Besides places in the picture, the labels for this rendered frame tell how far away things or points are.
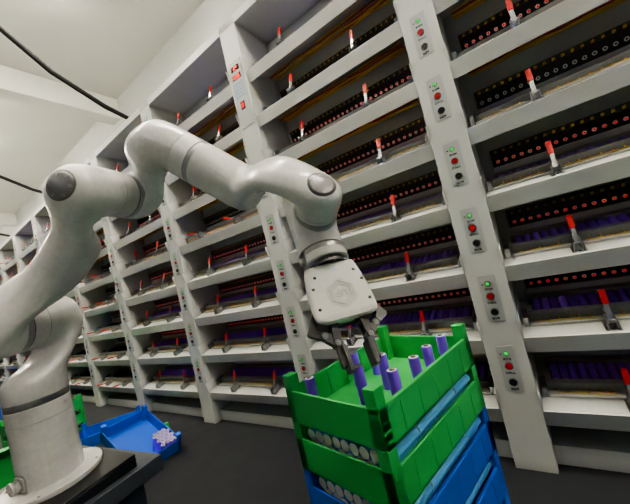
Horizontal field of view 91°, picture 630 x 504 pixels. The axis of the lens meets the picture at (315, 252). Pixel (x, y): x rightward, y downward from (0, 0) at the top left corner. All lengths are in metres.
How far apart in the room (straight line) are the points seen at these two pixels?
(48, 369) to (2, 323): 0.15
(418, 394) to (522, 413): 0.58
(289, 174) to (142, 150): 0.32
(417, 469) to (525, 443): 0.62
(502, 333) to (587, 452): 0.35
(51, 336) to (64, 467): 0.29
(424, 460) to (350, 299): 0.24
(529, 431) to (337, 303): 0.74
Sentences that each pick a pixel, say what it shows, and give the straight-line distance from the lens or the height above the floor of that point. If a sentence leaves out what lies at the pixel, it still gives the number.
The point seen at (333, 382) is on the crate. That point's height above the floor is 0.42.
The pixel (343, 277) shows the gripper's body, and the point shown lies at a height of 0.62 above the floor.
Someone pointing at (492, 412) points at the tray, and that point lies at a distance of 1.08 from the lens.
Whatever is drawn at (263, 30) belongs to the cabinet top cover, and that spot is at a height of 1.71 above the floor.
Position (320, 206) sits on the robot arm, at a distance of 0.48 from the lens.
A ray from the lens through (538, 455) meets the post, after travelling 1.12.
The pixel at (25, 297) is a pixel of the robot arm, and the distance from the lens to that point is 0.89.
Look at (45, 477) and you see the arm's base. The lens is 1.01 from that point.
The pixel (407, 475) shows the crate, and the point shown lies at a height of 0.36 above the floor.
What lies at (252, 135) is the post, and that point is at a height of 1.24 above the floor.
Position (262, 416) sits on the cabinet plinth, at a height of 0.04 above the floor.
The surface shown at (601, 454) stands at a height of 0.04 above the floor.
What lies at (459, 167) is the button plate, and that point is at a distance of 0.96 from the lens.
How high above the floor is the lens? 0.65
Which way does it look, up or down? 3 degrees up
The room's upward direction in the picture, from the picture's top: 13 degrees counter-clockwise
